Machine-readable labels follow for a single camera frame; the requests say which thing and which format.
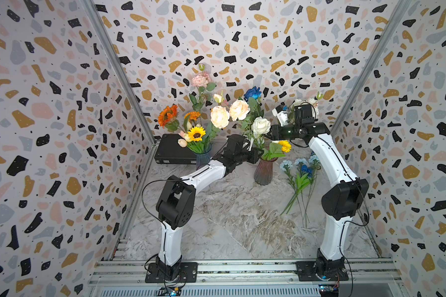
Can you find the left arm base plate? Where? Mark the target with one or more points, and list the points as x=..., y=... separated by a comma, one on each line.
x=182, y=272

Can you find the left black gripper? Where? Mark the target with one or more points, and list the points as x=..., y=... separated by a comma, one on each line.
x=254, y=154

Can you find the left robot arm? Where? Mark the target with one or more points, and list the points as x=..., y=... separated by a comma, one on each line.
x=176, y=202

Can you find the cream rose right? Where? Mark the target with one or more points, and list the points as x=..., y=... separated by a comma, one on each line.
x=239, y=110

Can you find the pink carnation sprig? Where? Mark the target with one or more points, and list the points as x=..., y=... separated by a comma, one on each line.
x=203, y=85

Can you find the white rose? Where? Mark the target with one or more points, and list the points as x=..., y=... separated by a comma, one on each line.
x=260, y=126

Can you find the dark red glass vase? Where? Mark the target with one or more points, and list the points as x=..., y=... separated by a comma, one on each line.
x=264, y=172

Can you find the white rose cluster sprig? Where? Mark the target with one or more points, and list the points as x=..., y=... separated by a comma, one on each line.
x=313, y=101

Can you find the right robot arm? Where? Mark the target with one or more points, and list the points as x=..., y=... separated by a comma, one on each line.
x=340, y=203

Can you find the small yellow flower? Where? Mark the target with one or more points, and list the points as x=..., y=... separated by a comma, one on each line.
x=285, y=146

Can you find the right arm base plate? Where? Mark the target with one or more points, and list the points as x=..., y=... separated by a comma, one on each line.
x=321, y=270

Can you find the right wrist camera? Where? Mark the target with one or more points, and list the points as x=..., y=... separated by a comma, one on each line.
x=281, y=112

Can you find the purple glass vase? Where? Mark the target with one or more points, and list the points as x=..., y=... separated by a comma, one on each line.
x=203, y=159

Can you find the cream rose left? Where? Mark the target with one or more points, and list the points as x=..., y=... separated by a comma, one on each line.
x=220, y=117

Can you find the aluminium rail frame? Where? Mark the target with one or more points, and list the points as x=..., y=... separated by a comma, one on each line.
x=366, y=277

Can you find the orange carnation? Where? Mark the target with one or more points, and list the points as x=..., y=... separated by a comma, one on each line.
x=193, y=116

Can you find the light blue carnation stem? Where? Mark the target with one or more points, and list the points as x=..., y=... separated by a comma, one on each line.
x=302, y=203

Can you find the cream rose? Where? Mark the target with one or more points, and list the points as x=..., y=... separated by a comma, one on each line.
x=220, y=117
x=239, y=110

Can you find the black box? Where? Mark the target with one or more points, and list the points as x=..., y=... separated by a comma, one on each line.
x=170, y=152

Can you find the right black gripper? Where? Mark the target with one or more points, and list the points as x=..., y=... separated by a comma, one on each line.
x=274, y=129

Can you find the orange sunflower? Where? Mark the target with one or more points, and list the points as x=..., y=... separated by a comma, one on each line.
x=167, y=115

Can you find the yellow sunflower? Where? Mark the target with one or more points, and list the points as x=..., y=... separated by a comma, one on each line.
x=196, y=134

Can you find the light blue carnation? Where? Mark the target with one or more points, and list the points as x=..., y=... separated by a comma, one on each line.
x=292, y=170
x=314, y=166

